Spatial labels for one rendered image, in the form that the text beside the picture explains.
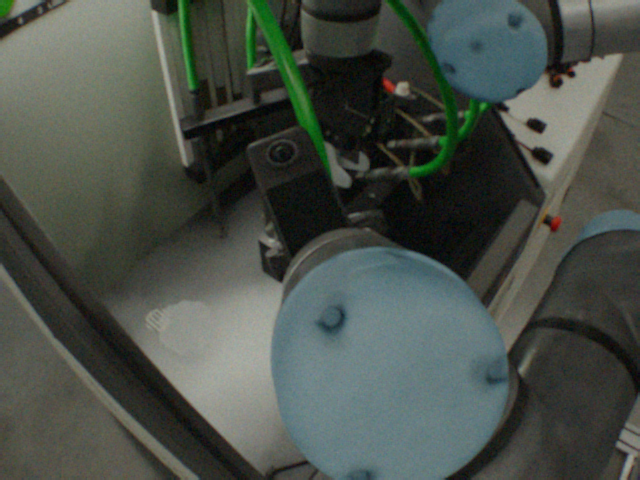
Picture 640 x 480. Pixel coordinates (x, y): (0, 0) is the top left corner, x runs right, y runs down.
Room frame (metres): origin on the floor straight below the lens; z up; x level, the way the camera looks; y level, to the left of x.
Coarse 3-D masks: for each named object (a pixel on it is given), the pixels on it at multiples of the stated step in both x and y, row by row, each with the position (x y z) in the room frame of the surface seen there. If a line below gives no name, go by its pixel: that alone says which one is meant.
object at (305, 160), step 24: (264, 144) 0.28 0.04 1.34; (288, 144) 0.28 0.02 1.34; (312, 144) 0.28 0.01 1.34; (264, 168) 0.26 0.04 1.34; (288, 168) 0.26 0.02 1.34; (312, 168) 0.26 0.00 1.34; (264, 192) 0.25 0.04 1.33; (288, 192) 0.25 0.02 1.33; (312, 192) 0.24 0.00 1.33; (336, 192) 0.24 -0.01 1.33; (288, 216) 0.23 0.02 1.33; (312, 216) 0.23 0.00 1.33; (336, 216) 0.23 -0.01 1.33; (288, 240) 0.21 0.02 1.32
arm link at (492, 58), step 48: (432, 0) 0.35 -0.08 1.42; (480, 0) 0.31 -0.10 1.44; (528, 0) 0.32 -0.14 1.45; (576, 0) 0.31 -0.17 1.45; (624, 0) 0.31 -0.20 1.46; (432, 48) 0.33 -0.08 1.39; (480, 48) 0.29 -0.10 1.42; (528, 48) 0.29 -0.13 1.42; (576, 48) 0.30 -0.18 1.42; (624, 48) 0.31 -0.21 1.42; (480, 96) 0.29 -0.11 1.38
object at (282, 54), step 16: (256, 0) 0.40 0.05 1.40; (256, 16) 0.39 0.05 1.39; (272, 16) 0.39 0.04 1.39; (272, 32) 0.37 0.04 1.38; (192, 48) 0.62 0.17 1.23; (272, 48) 0.37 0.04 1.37; (288, 48) 0.37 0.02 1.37; (192, 64) 0.62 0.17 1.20; (288, 64) 0.35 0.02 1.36; (192, 80) 0.62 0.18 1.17; (288, 80) 0.35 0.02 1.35; (304, 96) 0.34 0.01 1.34; (304, 112) 0.33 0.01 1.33; (320, 144) 0.32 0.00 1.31
